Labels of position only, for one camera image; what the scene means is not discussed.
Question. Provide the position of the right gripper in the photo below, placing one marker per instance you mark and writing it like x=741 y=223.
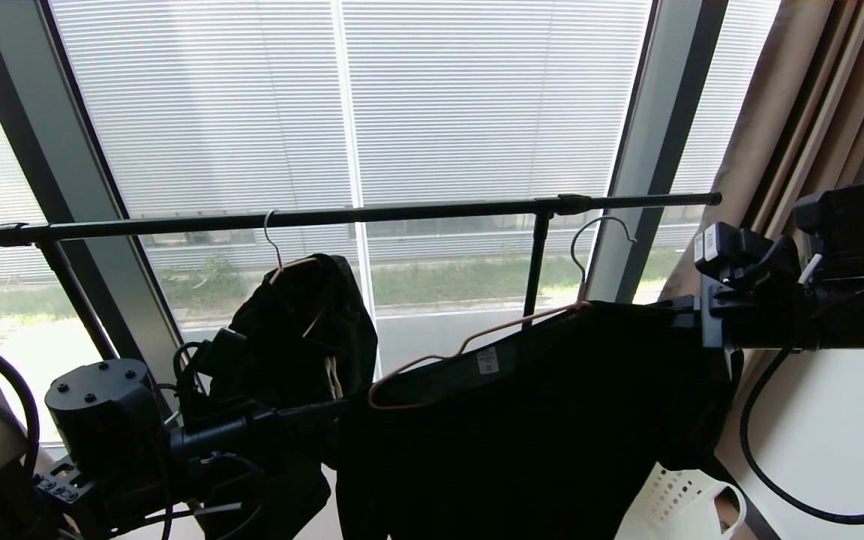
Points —
x=754 y=322

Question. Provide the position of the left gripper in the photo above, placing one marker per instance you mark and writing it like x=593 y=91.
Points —
x=237 y=442

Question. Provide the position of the black shorts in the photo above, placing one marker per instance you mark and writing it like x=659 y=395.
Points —
x=297 y=345

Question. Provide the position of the pink clothes hanger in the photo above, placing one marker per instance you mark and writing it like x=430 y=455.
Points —
x=514 y=322
x=273 y=247

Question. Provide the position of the black garment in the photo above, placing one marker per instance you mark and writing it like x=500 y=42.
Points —
x=537 y=435

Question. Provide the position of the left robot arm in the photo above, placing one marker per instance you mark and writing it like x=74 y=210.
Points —
x=102 y=412

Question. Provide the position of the white laundry basket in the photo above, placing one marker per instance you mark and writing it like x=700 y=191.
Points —
x=679 y=502

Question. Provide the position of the black clothes rack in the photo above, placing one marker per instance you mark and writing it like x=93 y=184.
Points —
x=402 y=211

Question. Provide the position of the beige curtain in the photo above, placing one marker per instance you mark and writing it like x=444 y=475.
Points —
x=792 y=112

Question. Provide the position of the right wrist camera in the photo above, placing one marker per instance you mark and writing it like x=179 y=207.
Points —
x=739 y=251

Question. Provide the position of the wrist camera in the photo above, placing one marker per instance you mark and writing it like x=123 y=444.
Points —
x=222 y=352
x=739 y=251

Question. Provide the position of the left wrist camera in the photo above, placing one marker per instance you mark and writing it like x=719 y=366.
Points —
x=222 y=352

